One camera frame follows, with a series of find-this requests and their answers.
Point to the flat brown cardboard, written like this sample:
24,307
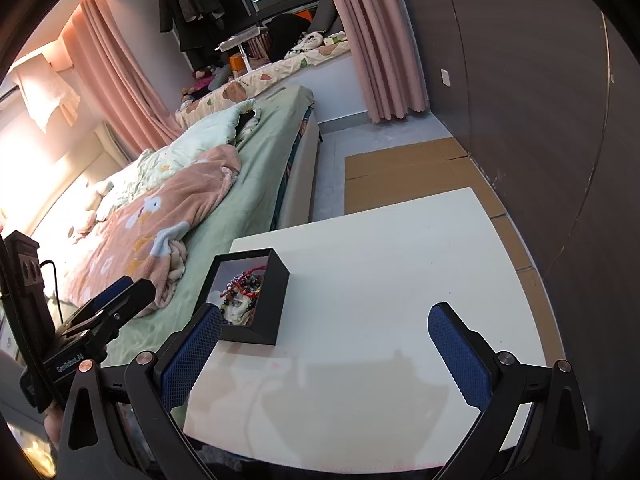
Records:
400,175

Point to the grey pillow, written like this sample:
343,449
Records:
325,17

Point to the bed with green sheet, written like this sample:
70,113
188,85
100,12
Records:
260,170

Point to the pink curtain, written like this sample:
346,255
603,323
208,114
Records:
125,80
380,45

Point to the white folding table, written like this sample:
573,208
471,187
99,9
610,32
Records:
242,40

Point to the black jewelry box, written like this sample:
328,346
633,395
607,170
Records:
270,310

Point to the black cushion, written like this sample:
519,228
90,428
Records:
290,32

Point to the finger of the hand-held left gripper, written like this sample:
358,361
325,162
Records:
132,300
112,289

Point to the white wall socket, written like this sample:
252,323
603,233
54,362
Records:
446,77

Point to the hanging dark clothes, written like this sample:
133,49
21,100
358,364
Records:
190,5

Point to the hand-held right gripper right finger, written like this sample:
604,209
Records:
457,355

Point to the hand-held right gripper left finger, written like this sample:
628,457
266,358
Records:
192,360

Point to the light green quilt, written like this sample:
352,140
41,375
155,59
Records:
200,140

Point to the floral window seat pad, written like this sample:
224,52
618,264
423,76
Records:
260,77

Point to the pink floral blanket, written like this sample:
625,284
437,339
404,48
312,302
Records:
160,225

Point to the hanging pale towel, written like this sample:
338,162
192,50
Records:
47,92

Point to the plush toys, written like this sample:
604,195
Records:
207,77

